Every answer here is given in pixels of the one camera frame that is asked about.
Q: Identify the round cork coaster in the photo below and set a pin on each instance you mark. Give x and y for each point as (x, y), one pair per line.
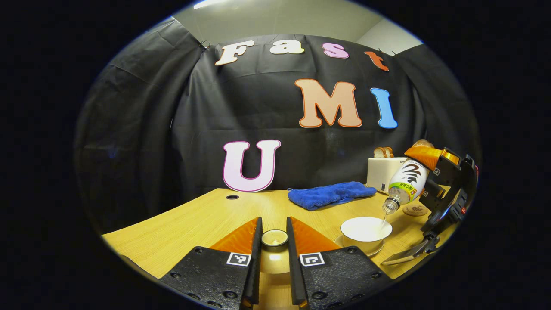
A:
(415, 211)

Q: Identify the cream ceramic teacup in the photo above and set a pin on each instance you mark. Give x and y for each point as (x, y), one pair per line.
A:
(366, 228)

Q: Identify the black backdrop cloth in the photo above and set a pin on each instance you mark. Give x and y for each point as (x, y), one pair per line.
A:
(150, 129)

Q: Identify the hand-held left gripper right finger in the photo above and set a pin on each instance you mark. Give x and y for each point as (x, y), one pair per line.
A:
(295, 271)

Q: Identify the clear labelled water bottle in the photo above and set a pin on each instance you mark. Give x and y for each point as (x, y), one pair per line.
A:
(409, 181)

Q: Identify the ceiling light panel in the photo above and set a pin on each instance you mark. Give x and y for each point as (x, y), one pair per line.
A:
(211, 3)

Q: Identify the cream toaster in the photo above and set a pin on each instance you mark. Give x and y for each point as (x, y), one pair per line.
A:
(381, 172)

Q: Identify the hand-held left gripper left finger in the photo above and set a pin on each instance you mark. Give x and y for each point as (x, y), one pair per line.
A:
(254, 267)

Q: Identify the cream ceramic saucer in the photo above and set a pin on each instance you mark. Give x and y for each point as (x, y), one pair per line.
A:
(344, 249)

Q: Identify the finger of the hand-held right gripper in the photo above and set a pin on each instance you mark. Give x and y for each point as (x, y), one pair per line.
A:
(434, 193)
(441, 165)

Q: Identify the cream teacup lid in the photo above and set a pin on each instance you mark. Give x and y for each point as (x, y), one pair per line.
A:
(274, 258)

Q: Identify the blue towel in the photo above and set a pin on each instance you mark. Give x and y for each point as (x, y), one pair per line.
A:
(327, 195)

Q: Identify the toast slice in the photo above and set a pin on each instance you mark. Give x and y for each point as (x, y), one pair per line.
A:
(378, 153)
(389, 152)

